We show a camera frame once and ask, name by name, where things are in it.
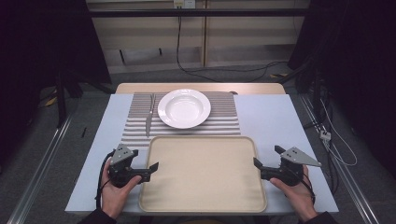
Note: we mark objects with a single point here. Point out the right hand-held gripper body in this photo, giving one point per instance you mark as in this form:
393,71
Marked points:
295,157

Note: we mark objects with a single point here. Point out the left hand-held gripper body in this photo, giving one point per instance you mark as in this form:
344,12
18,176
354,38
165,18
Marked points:
122,154

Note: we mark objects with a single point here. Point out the person's left hand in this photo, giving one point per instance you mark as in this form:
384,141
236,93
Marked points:
113,197

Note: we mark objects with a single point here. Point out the person's right hand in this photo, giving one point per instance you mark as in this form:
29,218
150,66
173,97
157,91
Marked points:
299,199

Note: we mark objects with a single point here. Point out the silver table knife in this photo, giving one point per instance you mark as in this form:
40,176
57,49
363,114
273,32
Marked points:
148,123

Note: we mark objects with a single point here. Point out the white power adapter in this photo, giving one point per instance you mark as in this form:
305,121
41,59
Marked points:
325,135

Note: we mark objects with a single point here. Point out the beige tray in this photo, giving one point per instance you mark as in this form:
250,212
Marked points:
202,177

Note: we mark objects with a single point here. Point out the striped placemat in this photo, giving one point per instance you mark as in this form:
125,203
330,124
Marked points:
224,115

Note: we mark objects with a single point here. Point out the white plate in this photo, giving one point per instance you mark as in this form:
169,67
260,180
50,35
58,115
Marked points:
184,108

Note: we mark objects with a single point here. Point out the black metal stand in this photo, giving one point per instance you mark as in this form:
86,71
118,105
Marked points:
61,102

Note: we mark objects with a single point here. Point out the black curtain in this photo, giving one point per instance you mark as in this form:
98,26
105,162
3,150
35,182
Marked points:
37,46
358,62

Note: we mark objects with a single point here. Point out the black crossbar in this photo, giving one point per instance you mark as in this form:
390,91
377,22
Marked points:
199,12

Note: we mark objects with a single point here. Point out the metal floor rail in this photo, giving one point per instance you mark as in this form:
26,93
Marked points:
348,174
37,174

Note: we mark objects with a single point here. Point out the white wall socket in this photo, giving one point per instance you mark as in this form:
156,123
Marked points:
184,3

